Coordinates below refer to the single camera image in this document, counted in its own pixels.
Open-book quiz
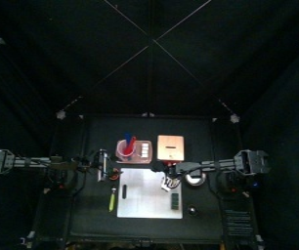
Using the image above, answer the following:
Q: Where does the pink plastic tray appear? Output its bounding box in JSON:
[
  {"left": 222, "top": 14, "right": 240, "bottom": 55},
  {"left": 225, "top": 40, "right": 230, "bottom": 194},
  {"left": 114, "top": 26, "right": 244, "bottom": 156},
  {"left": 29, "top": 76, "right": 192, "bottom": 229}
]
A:
[{"left": 114, "top": 139, "right": 153, "bottom": 164}]

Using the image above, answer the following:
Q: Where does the yellow green pen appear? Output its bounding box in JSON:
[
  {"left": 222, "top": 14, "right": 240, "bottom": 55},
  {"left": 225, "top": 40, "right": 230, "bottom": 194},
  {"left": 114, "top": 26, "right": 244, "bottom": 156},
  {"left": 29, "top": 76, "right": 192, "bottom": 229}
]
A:
[{"left": 106, "top": 186, "right": 117, "bottom": 213}]

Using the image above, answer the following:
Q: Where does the blue toy utensil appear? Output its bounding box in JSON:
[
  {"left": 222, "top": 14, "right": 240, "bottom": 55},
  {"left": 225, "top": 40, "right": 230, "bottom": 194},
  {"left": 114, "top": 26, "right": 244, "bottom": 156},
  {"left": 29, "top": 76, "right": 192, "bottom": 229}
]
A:
[{"left": 122, "top": 131, "right": 133, "bottom": 145}]

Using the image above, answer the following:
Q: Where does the red toy utensil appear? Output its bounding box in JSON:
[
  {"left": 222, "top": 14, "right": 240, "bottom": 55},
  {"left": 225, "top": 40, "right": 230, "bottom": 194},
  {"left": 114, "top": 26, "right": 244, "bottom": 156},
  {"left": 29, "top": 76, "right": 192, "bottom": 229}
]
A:
[{"left": 124, "top": 136, "right": 138, "bottom": 156}]

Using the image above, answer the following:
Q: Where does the wooden box with slot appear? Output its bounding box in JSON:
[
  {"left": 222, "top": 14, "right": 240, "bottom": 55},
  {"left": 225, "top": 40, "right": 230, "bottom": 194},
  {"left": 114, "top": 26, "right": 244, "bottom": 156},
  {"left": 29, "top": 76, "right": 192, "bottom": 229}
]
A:
[{"left": 156, "top": 135, "right": 186, "bottom": 162}]

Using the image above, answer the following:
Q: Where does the white plastic cutting board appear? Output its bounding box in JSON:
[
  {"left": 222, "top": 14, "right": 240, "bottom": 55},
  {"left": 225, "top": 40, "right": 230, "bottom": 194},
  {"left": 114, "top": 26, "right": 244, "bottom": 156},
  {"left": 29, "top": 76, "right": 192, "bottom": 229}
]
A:
[{"left": 116, "top": 167, "right": 184, "bottom": 220}]

